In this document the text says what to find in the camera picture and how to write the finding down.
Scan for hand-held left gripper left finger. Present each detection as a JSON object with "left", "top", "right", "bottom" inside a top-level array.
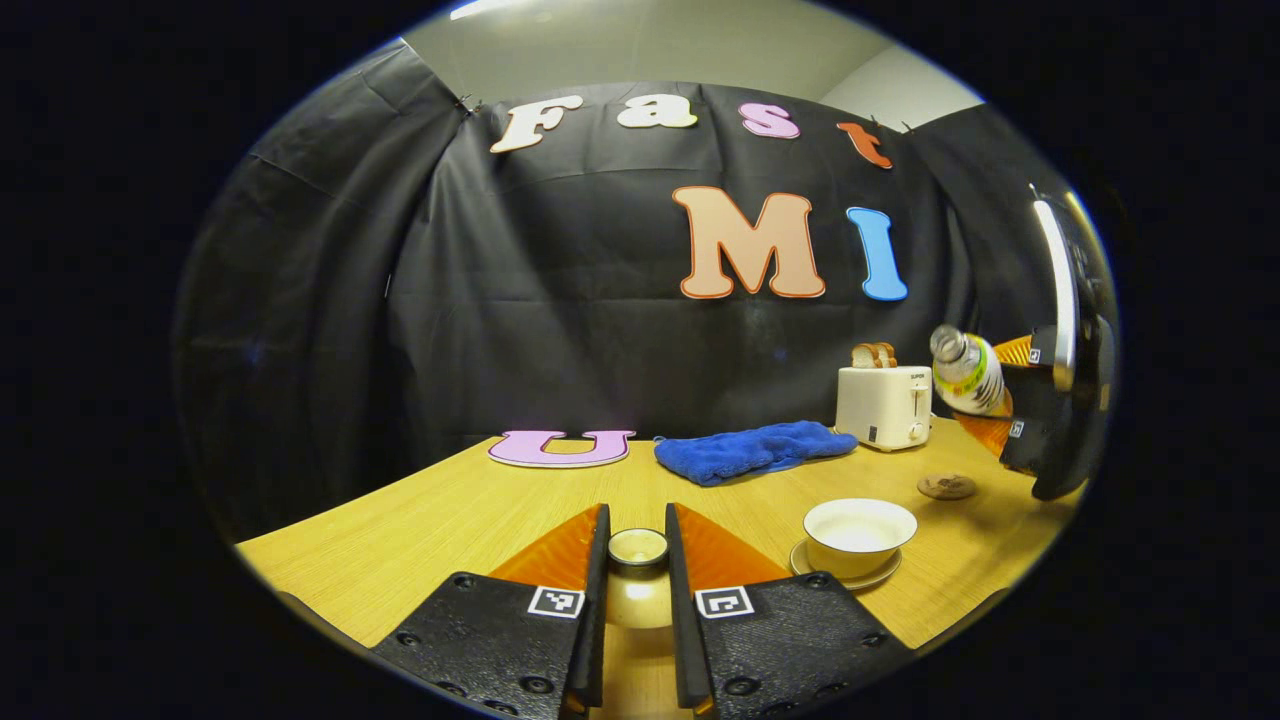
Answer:
[{"left": 370, "top": 503, "right": 611, "bottom": 720}]

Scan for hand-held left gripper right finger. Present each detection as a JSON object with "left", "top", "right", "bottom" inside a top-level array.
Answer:
[{"left": 665, "top": 503, "right": 916, "bottom": 720}]

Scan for plastic water bottle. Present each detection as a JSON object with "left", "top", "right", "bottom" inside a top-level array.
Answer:
[{"left": 929, "top": 324, "right": 1013, "bottom": 418}]

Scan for cream teacup lid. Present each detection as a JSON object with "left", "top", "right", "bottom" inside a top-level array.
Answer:
[{"left": 603, "top": 527, "right": 673, "bottom": 631}]

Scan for cream teacup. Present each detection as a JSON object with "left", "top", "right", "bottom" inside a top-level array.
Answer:
[{"left": 803, "top": 498, "right": 918, "bottom": 579}]

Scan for white toaster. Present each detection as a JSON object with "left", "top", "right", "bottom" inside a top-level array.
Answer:
[{"left": 835, "top": 365, "right": 934, "bottom": 452}]

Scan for blue towel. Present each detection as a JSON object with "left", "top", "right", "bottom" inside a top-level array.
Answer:
[{"left": 654, "top": 421, "right": 859, "bottom": 487}]

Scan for cream saucer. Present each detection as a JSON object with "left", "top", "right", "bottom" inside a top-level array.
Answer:
[{"left": 789, "top": 540, "right": 903, "bottom": 592}]

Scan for black backdrop cloth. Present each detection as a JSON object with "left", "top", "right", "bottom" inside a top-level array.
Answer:
[{"left": 172, "top": 40, "right": 1111, "bottom": 541}]

